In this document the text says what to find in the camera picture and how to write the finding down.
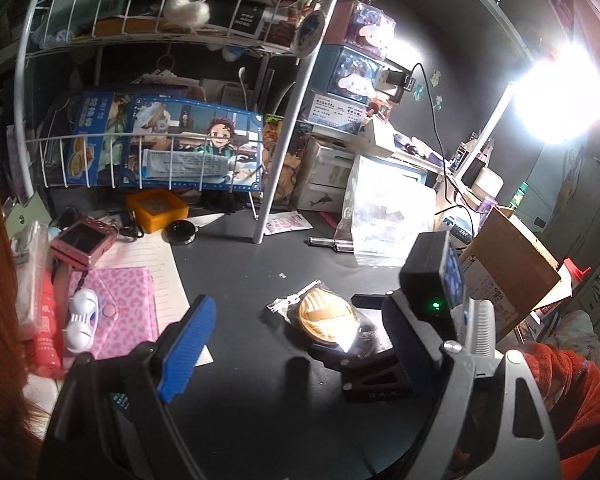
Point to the green card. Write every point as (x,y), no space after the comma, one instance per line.
(25,215)

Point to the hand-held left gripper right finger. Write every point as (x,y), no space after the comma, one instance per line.
(410,355)

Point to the anime print blue box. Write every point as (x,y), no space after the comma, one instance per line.
(200,140)

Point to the person's orange hair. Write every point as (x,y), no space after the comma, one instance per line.
(0,335)

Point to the clear zip bag with bow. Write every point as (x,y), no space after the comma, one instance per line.
(385,210)

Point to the small white box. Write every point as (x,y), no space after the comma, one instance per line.
(380,137)

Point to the white blue medicine box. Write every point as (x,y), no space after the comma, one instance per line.
(337,112)

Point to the black silver pen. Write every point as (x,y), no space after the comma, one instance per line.
(322,242)
(343,247)

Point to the red tube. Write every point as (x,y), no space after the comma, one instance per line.
(47,330)

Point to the small cartoon figurines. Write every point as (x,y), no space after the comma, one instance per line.
(380,105)

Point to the packaged round cookie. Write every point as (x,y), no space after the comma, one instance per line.
(325,317)

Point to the black booklet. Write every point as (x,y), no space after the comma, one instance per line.
(242,17)

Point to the orange box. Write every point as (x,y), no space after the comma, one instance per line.
(157,210)

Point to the round badge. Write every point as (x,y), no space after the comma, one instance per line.
(309,32)

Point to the white desk lamp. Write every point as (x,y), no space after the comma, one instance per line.
(485,130)

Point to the pink leopard pouch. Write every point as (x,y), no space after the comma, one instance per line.
(125,305)

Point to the pink character cube box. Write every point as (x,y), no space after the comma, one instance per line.
(367,27)

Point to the green bottle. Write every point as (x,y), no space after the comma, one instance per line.
(520,195)

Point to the black round tin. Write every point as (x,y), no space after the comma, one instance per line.
(179,232)

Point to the cardboard box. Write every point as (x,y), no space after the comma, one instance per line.
(515,270)

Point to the black pen holder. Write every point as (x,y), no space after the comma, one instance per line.
(472,167)

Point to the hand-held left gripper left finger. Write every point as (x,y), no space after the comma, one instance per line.
(187,350)

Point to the anime picture stand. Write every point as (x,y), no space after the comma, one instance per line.
(290,170)

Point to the wall power outlet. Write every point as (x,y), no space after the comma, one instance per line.
(395,80)

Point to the white scissors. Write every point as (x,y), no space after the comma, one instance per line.
(210,220)

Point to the white cylinder container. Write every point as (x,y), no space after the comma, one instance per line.
(487,182)

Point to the purple box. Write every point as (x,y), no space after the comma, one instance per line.
(486,205)

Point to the white mini drawer unit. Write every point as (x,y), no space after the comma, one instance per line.
(325,175)

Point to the white earbuds case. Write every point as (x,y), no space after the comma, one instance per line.
(82,320)

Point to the clear plastic pouch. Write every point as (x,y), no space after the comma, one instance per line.
(30,270)

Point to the pink white sachet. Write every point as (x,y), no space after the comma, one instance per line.
(286,222)

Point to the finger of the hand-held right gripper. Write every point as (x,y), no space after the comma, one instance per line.
(372,300)
(375,382)

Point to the pink camera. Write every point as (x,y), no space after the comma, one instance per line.
(82,242)

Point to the blue character cube box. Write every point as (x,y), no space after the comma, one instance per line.
(352,72)

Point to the blue food print box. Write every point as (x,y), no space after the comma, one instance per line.
(95,140)

